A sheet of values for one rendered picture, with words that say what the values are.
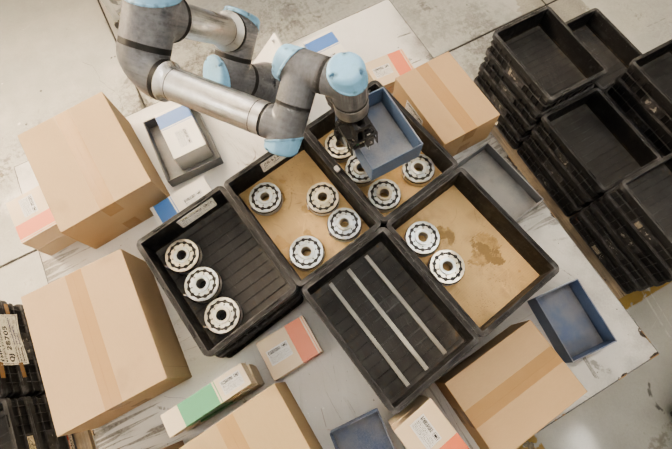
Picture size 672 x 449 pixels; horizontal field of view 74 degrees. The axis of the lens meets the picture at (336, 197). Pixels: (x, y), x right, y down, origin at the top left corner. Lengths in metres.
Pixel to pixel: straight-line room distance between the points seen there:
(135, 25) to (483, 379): 1.21
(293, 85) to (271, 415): 0.82
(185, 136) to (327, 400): 0.99
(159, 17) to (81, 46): 2.18
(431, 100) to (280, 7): 1.67
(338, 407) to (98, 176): 1.02
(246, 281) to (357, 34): 1.09
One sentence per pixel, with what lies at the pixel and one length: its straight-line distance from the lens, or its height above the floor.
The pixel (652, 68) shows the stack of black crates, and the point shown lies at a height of 0.49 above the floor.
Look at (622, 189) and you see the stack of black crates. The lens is 1.98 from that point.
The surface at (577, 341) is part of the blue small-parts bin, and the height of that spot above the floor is 0.70.
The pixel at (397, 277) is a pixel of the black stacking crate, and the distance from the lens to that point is 1.37.
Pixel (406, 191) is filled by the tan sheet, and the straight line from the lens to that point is 1.44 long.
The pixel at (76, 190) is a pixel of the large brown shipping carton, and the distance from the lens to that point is 1.61.
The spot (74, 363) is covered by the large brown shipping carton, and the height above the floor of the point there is 0.90.
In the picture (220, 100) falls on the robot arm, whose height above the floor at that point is 1.36.
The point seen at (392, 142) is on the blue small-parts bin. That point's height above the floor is 1.07.
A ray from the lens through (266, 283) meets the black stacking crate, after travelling 1.38.
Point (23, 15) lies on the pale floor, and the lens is 3.64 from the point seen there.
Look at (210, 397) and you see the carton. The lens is 1.34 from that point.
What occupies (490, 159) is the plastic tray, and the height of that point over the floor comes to 0.70.
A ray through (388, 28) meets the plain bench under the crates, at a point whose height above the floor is 0.70.
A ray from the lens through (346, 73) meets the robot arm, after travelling 0.85.
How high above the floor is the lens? 2.16
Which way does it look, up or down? 69 degrees down
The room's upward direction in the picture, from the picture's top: 5 degrees counter-clockwise
